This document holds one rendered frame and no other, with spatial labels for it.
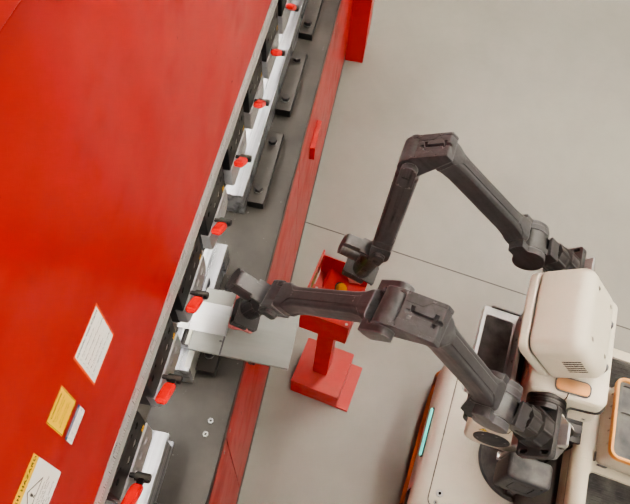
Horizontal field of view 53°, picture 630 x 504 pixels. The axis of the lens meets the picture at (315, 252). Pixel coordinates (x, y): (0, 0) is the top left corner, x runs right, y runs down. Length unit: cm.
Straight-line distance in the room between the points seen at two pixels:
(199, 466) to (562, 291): 97
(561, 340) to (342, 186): 197
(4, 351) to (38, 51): 31
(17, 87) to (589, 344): 112
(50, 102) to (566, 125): 328
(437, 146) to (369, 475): 153
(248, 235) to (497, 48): 249
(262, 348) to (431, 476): 94
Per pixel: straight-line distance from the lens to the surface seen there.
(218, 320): 167
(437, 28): 408
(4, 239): 68
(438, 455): 237
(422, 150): 142
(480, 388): 129
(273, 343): 164
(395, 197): 154
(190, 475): 169
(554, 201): 339
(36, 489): 92
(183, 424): 172
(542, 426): 145
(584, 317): 140
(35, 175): 71
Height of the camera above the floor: 252
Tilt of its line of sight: 59 degrees down
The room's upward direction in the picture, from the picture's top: 6 degrees clockwise
